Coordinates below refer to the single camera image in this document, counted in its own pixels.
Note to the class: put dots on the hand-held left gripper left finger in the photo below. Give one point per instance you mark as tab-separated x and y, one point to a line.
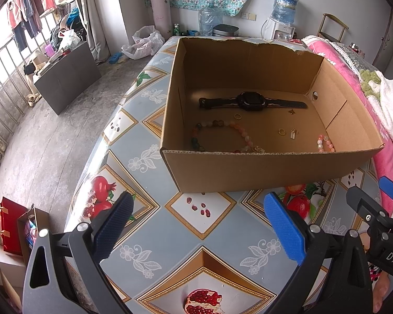
113	232

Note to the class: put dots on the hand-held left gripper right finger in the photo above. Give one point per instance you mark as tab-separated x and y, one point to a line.
286	229

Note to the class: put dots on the brown cardboard box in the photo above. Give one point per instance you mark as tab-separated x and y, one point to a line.
249	170

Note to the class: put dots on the person's right hand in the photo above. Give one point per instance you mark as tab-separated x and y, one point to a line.
381	296

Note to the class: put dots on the pink patterned fabric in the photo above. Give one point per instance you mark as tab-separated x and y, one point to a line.
375	270

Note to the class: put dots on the fruit printed tablecloth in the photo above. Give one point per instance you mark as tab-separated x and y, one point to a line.
170	232

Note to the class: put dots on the small open cardboard box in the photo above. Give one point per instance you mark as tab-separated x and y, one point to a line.
29	235

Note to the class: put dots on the red paper bag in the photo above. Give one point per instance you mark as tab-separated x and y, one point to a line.
13	225

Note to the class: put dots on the green fluffy cloth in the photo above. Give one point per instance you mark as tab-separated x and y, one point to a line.
370	83

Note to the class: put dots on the black wrist watch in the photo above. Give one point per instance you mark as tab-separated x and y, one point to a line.
252	101

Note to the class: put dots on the grey wardrobe door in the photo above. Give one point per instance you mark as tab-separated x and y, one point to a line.
391	42

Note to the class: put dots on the pair of beige shoes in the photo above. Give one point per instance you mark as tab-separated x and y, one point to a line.
33	99

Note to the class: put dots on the grey cabinet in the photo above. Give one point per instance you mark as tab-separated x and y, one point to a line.
68	78

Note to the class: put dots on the wooden chair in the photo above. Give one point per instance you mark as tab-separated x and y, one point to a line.
332	27

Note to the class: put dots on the blue slipper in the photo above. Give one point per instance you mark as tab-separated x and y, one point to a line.
114	58

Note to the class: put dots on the white water dispenser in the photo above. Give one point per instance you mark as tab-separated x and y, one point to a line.
281	32

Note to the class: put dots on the metal window railing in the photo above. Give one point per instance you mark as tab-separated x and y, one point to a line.
3	81

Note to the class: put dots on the white plastic bag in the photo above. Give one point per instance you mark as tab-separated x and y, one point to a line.
144	44

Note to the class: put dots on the pile of clutter on cabinet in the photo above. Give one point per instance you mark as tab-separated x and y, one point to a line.
67	32

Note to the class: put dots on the blue water dispenser bottle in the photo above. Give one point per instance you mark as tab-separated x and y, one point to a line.
285	6

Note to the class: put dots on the silver trash bin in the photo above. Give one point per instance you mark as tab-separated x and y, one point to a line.
225	30

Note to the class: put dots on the green drink can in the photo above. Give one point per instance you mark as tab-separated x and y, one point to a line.
176	30

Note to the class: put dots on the grey curtain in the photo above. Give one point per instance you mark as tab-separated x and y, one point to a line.
91	13

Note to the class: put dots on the empty clear water jug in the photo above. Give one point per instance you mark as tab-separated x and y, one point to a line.
210	19

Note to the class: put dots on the rolled pink mat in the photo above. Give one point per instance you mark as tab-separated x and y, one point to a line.
160	6

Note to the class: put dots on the row of hanging clothes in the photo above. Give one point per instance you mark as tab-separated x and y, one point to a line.
29	3

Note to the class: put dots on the wall socket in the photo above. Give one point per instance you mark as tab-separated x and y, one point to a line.
249	16

